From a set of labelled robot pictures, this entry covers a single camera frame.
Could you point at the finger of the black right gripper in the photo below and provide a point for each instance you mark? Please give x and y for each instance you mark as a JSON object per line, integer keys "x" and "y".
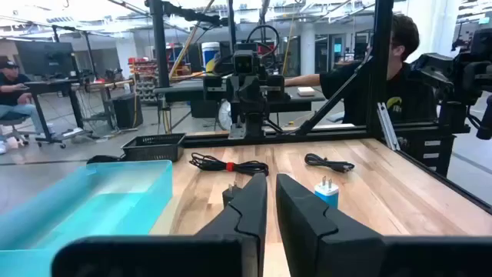
{"x": 256, "y": 94}
{"x": 239, "y": 94}

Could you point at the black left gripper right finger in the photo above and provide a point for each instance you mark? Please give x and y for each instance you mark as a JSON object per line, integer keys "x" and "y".
{"x": 315, "y": 246}

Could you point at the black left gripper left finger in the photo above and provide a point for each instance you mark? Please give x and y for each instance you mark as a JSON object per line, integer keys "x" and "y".
{"x": 234, "y": 246}

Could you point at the black wall charger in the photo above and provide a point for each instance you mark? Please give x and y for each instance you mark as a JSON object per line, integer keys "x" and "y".
{"x": 230, "y": 196}

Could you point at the white and blue wall charger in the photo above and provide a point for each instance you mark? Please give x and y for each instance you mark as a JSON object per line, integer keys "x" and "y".
{"x": 326, "y": 196}

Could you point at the neighbouring black robot arm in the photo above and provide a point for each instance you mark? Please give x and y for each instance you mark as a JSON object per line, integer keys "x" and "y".
{"x": 465, "y": 73}

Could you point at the black floor bin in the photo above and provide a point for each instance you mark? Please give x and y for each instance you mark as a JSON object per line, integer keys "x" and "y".
{"x": 127, "y": 111}

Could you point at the teal translucent plastic bin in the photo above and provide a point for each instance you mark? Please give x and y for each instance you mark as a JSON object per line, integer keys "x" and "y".
{"x": 96, "y": 200}

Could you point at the white floor fan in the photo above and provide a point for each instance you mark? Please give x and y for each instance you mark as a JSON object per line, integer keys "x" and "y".
{"x": 225, "y": 115}

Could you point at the black work table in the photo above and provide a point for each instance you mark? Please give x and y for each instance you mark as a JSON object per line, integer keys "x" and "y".
{"x": 184, "y": 94}

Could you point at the blue and white canister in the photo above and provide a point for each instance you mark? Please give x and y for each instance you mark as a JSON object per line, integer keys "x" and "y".
{"x": 210, "y": 54}

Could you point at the small flat white box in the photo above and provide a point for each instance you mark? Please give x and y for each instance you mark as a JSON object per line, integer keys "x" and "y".
{"x": 306, "y": 91}

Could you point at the thin black pole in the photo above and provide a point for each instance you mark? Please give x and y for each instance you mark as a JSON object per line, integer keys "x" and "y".
{"x": 231, "y": 27}

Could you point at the red parts shelf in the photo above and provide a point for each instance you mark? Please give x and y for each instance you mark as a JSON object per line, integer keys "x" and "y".
{"x": 144, "y": 82}

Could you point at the black mesh plastic basket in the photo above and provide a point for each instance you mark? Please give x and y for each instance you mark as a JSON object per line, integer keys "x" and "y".
{"x": 153, "y": 151}

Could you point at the wooden workbench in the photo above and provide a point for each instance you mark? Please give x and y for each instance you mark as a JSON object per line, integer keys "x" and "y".
{"x": 109, "y": 84}

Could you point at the black rounded object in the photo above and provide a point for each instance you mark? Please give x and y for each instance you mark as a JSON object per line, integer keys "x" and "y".
{"x": 102, "y": 159}

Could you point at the black drawer cabinet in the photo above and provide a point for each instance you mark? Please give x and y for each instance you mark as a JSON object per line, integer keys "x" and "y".
{"x": 419, "y": 148}

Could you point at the person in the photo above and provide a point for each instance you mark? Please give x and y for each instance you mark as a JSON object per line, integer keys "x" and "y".
{"x": 11, "y": 88}
{"x": 407, "y": 96}

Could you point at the black standing desk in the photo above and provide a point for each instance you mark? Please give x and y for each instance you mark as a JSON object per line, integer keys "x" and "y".
{"x": 50, "y": 82}

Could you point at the black monitor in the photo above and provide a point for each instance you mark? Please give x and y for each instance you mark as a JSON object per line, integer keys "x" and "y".
{"x": 44, "y": 57}

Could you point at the office chair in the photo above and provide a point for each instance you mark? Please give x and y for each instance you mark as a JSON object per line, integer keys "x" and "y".
{"x": 15, "y": 122}

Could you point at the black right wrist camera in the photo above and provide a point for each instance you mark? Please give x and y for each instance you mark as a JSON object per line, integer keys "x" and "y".
{"x": 245, "y": 63}

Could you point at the black frame post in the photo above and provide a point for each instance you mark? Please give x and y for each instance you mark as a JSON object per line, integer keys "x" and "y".
{"x": 380, "y": 57}
{"x": 159, "y": 46}

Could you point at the black diagonal frame brace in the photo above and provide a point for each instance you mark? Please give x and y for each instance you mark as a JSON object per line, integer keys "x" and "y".
{"x": 330, "y": 104}

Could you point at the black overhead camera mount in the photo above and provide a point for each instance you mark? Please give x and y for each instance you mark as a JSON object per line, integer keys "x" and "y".
{"x": 188, "y": 14}

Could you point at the black frame base rail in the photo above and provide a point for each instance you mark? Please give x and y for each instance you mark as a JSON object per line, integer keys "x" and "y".
{"x": 326, "y": 134}

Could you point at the aluminium bracket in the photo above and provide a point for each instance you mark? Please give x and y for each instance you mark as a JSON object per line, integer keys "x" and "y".
{"x": 386, "y": 125}

